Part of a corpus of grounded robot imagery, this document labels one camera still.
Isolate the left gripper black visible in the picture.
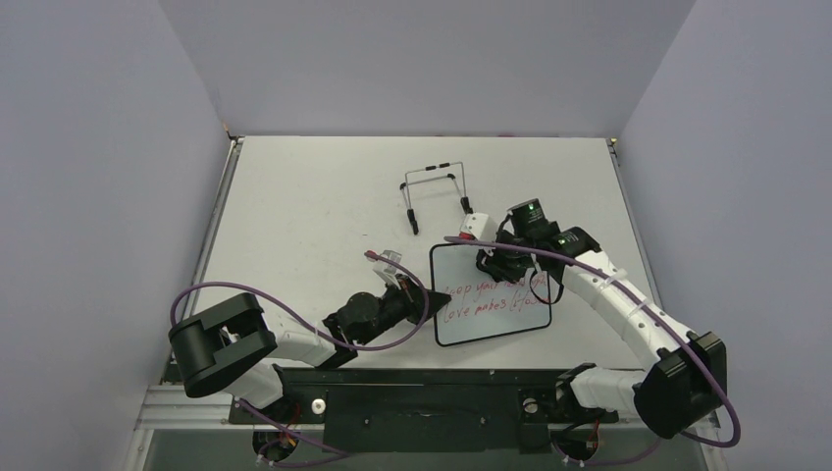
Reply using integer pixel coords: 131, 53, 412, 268
357, 274, 450, 347

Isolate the small whiteboard black frame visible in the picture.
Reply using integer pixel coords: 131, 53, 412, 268
429, 244, 559, 347

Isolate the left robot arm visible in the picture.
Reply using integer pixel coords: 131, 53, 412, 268
168, 275, 452, 422

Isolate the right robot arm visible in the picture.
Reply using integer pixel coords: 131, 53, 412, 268
459, 199, 727, 439

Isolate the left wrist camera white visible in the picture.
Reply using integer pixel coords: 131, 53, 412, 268
364, 249, 402, 289

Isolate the wire whiteboard stand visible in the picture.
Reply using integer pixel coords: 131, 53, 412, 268
398, 161, 474, 236

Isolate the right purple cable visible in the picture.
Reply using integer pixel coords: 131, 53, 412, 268
442, 235, 743, 469

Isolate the purple cable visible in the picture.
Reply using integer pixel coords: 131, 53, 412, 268
170, 249, 432, 469
442, 235, 743, 469

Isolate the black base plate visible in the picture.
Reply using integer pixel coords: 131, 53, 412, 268
263, 368, 619, 453

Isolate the aluminium right side rail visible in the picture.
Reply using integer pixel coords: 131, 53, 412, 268
605, 137, 663, 308

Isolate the aluminium left side rail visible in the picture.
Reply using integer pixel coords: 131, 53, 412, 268
174, 136, 246, 321

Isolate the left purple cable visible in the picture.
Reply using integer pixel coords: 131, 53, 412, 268
170, 249, 432, 469

